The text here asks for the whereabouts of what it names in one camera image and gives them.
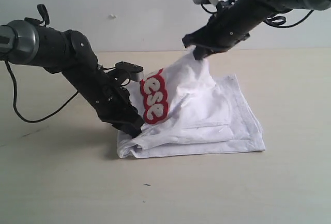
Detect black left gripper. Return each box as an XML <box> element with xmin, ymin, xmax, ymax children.
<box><xmin>85</xmin><ymin>68</ymin><xmax>144</xmax><ymax>138</ymax></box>

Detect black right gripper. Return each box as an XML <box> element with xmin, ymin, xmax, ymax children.
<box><xmin>182</xmin><ymin>0</ymin><xmax>251</xmax><ymax>60</ymax></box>

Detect white t-shirt red lettering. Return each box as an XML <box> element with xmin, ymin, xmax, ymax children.
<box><xmin>117</xmin><ymin>53</ymin><xmax>266</xmax><ymax>158</ymax></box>

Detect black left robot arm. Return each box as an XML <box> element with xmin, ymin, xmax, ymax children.
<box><xmin>1</xmin><ymin>20</ymin><xmax>144</xmax><ymax>138</ymax></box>

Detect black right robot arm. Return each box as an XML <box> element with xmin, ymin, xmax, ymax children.
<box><xmin>182</xmin><ymin>0</ymin><xmax>330</xmax><ymax>60</ymax></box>

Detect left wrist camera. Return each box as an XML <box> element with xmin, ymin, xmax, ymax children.
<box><xmin>115</xmin><ymin>62</ymin><xmax>144</xmax><ymax>82</ymax></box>

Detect small white wall peg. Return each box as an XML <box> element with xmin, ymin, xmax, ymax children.
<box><xmin>109</xmin><ymin>14</ymin><xmax>117</xmax><ymax>20</ymax></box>

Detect black right camera cable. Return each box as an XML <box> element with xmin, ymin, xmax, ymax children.
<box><xmin>263</xmin><ymin>9</ymin><xmax>315</xmax><ymax>29</ymax></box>

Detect black camera cable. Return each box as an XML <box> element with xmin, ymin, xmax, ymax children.
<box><xmin>3</xmin><ymin>58</ymin><xmax>78</xmax><ymax>124</ymax></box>
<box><xmin>263</xmin><ymin>9</ymin><xmax>315</xmax><ymax>29</ymax></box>

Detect black left camera cable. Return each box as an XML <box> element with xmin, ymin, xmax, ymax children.
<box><xmin>3</xmin><ymin>58</ymin><xmax>78</xmax><ymax>124</ymax></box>

